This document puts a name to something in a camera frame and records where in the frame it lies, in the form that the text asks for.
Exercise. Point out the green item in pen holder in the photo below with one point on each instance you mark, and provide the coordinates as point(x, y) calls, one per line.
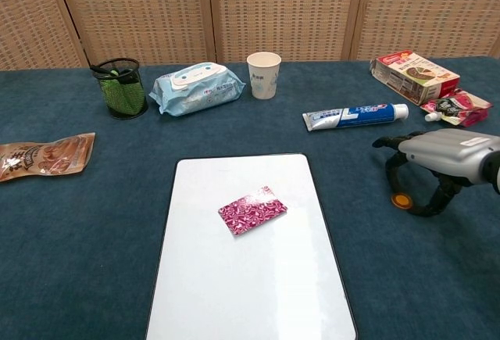
point(115, 94)

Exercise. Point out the orange round plastic cap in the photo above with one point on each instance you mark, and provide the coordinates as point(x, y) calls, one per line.
point(402, 201)

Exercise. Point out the black mesh pen holder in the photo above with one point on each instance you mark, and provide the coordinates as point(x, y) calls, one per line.
point(136, 99)

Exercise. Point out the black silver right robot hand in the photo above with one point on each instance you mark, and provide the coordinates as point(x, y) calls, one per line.
point(449, 152)

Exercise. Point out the woven bamboo folding screen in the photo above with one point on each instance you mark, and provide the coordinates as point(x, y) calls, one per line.
point(273, 8)

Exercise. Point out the blue white toothpaste tube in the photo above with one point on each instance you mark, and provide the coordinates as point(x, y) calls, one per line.
point(351, 116)

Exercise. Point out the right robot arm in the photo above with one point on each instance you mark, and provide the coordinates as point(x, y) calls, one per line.
point(493, 174)

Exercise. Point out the light blue wet wipes pack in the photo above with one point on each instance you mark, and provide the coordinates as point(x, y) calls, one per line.
point(195, 90)

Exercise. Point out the brown spouted drink pouch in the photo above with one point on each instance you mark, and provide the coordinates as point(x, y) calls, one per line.
point(47, 158)

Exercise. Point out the white rectangular board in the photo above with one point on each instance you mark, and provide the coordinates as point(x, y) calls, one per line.
point(250, 277)

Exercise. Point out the white paper cup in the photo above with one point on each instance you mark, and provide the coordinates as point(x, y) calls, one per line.
point(264, 80)

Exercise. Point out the blue felt table cover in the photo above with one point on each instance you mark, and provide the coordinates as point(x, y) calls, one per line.
point(78, 238)

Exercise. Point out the red white food box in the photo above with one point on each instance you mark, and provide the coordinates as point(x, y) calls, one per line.
point(414, 76)

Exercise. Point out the red spouted snack pouch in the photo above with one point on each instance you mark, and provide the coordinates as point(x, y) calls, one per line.
point(461, 107)

